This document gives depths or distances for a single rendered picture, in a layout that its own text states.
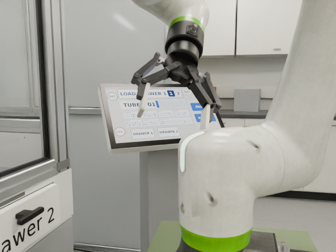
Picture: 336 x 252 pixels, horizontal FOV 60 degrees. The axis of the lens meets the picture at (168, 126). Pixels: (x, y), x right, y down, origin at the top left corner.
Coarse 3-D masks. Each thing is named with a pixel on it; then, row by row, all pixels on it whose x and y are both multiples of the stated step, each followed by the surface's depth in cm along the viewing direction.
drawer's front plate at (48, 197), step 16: (48, 192) 74; (16, 208) 63; (32, 208) 68; (48, 208) 74; (0, 224) 59; (16, 224) 63; (48, 224) 74; (0, 240) 59; (16, 240) 64; (32, 240) 69
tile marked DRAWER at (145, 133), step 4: (136, 128) 114; (140, 128) 114; (144, 128) 115; (148, 128) 116; (152, 128) 116; (132, 132) 112; (136, 132) 113; (140, 132) 113; (144, 132) 114; (148, 132) 115; (152, 132) 115; (132, 136) 111; (136, 136) 112; (140, 136) 112; (144, 136) 113; (148, 136) 113; (152, 136) 114
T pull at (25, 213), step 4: (36, 208) 65; (40, 208) 66; (20, 212) 63; (24, 212) 63; (28, 212) 63; (32, 212) 63; (36, 212) 64; (40, 212) 66; (16, 216) 63; (20, 216) 62; (24, 216) 61; (28, 216) 62; (32, 216) 63; (20, 220) 60; (24, 220) 61; (28, 220) 62; (20, 224) 60
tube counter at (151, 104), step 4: (148, 100) 124; (152, 100) 124; (156, 100) 125; (160, 100) 126; (164, 100) 126; (168, 100) 127; (172, 100) 128; (176, 100) 129; (180, 100) 129; (184, 100) 130; (148, 104) 122; (152, 104) 123; (156, 104) 124; (160, 104) 125; (164, 104) 125; (168, 104) 126; (172, 104) 127; (176, 104) 127; (180, 104) 128; (184, 104) 129
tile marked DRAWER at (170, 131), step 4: (160, 128) 117; (164, 128) 118; (168, 128) 119; (172, 128) 119; (176, 128) 120; (160, 132) 116; (164, 132) 117; (168, 132) 118; (172, 132) 118; (176, 132) 119; (160, 136) 115; (164, 136) 116; (168, 136) 116
